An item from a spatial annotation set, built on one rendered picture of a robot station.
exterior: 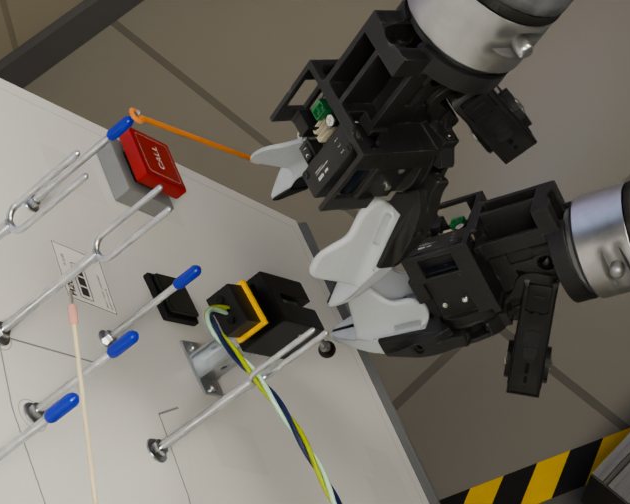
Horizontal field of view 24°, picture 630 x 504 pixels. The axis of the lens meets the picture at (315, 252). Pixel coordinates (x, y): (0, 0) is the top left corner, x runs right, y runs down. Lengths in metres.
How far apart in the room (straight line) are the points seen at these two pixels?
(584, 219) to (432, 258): 0.11
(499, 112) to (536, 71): 1.80
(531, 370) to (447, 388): 1.21
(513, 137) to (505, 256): 0.16
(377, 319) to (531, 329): 0.11
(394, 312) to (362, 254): 0.19
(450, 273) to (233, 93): 1.61
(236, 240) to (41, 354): 0.37
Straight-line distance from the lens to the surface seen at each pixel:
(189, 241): 1.18
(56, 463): 0.86
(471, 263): 1.02
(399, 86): 0.80
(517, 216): 1.04
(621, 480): 2.01
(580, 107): 2.63
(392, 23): 0.80
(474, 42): 0.78
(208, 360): 1.07
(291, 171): 0.95
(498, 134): 0.89
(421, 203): 0.86
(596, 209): 1.01
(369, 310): 1.08
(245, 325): 0.98
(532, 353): 1.08
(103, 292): 1.02
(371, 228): 0.88
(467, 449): 2.25
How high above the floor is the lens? 2.04
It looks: 58 degrees down
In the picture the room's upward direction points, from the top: straight up
